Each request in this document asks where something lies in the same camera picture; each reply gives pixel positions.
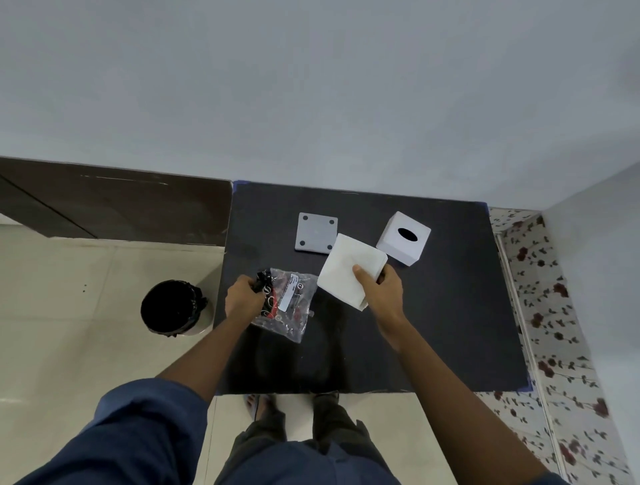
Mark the person's blue shirt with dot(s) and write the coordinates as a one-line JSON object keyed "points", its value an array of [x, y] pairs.
{"points": [[140, 434]]}

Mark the person's left forearm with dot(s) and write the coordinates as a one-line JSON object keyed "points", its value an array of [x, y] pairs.
{"points": [[205, 352]]}

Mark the brown wooden panel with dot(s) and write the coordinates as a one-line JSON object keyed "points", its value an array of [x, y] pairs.
{"points": [[115, 205]]}

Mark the person's dark trousers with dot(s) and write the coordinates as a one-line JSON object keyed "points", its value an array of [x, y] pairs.
{"points": [[335, 422]]}

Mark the grey square base plate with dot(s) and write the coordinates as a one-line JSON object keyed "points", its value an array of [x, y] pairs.
{"points": [[316, 232]]}

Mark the clear plastic bag of parts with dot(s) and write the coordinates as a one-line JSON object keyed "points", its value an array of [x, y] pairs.
{"points": [[287, 305]]}

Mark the person's left foot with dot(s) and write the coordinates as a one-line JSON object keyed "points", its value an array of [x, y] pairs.
{"points": [[251, 403]]}

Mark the person's right thumb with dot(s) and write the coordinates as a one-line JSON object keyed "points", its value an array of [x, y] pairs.
{"points": [[362, 278]]}

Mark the person's right foot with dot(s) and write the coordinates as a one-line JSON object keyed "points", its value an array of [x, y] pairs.
{"points": [[326, 395]]}

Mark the person's left hand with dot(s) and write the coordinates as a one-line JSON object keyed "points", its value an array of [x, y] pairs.
{"points": [[240, 300]]}

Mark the person's right hand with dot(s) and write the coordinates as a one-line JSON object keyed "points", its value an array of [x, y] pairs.
{"points": [[387, 300]]}

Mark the person's foot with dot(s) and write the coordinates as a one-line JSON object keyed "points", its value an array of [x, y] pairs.
{"points": [[326, 395], [251, 403]]}

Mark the bin with black liner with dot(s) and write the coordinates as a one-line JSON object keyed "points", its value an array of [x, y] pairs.
{"points": [[167, 307]]}

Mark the white square tissue box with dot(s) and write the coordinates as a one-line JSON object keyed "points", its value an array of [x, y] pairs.
{"points": [[402, 240]]}

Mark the person's right forearm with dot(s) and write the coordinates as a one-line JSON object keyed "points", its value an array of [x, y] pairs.
{"points": [[465, 399]]}

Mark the stack of white tissues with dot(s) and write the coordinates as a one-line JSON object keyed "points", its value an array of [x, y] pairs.
{"points": [[345, 265]]}

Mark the person's left fingers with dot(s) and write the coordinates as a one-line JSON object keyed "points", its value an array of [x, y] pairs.
{"points": [[253, 285]]}

